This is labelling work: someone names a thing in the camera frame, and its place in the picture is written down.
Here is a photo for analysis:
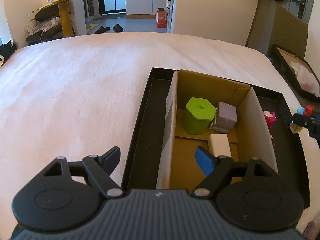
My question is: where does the pale plastic bag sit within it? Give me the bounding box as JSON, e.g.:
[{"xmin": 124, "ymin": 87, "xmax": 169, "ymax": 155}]
[{"xmin": 290, "ymin": 60, "xmax": 320, "ymax": 93}]

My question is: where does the white charger plug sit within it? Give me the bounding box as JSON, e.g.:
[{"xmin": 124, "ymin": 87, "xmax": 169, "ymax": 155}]
[{"xmin": 207, "ymin": 134, "xmax": 232, "ymax": 157}]

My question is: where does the leaning cardboard sheet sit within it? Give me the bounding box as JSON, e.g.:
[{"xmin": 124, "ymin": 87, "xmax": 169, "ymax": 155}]
[{"xmin": 246, "ymin": 0, "xmax": 308, "ymax": 60}]

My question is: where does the red-hat toy figure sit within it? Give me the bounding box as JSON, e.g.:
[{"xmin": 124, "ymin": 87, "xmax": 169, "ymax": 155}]
[{"xmin": 290, "ymin": 104, "xmax": 315, "ymax": 133}]

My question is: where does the white kitchen cabinet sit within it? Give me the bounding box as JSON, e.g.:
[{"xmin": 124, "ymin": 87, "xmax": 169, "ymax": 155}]
[{"xmin": 125, "ymin": 0, "xmax": 175, "ymax": 19}]

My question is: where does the brown cardboard box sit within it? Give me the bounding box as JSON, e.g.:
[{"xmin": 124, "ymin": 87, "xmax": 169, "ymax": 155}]
[{"xmin": 156, "ymin": 69, "xmax": 279, "ymax": 190}]

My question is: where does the black tray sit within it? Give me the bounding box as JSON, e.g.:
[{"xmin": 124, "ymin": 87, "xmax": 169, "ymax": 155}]
[{"xmin": 121, "ymin": 67, "xmax": 310, "ymax": 210}]

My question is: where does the black bag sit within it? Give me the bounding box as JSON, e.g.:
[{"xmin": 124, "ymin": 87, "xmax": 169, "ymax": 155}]
[{"xmin": 0, "ymin": 39, "xmax": 18, "ymax": 67}]

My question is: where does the black flat box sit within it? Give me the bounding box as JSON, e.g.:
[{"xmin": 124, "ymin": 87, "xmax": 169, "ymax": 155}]
[{"xmin": 271, "ymin": 44, "xmax": 320, "ymax": 98}]

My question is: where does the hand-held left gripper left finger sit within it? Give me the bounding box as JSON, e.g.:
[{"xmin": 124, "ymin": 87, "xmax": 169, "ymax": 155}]
[{"xmin": 44, "ymin": 146, "xmax": 125, "ymax": 199}]

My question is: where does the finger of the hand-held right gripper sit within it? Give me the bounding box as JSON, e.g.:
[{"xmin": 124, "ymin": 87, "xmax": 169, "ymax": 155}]
[
  {"xmin": 309, "ymin": 114, "xmax": 320, "ymax": 138},
  {"xmin": 291, "ymin": 113, "xmax": 313, "ymax": 128}
]

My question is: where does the orange box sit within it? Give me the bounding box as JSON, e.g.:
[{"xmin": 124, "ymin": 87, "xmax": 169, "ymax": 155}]
[{"xmin": 156, "ymin": 7, "xmax": 167, "ymax": 28}]

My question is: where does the grey toy cube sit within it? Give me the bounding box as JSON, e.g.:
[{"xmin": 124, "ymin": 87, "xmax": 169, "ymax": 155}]
[{"xmin": 209, "ymin": 102, "xmax": 237, "ymax": 133}]

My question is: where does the round yellow table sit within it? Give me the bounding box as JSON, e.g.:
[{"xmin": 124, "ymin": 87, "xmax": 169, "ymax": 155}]
[{"xmin": 27, "ymin": 0, "xmax": 103, "ymax": 37}]

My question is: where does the door handle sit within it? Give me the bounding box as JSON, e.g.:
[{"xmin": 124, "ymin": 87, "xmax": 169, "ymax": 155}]
[{"xmin": 292, "ymin": 0, "xmax": 307, "ymax": 19}]

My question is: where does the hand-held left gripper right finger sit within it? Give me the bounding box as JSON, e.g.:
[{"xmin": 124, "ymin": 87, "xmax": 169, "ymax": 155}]
[{"xmin": 191, "ymin": 146, "xmax": 279, "ymax": 198}]

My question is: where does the green hexagonal toy bin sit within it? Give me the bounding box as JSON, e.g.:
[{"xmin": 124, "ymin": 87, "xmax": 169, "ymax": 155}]
[{"xmin": 182, "ymin": 97, "xmax": 217, "ymax": 135}]

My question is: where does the pink toy figure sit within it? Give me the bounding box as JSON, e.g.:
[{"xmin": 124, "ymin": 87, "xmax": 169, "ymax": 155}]
[{"xmin": 263, "ymin": 110, "xmax": 277, "ymax": 129}]

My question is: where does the pile of bags and papers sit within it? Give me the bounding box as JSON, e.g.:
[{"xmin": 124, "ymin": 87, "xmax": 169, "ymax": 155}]
[{"xmin": 25, "ymin": 5, "xmax": 63, "ymax": 46}]

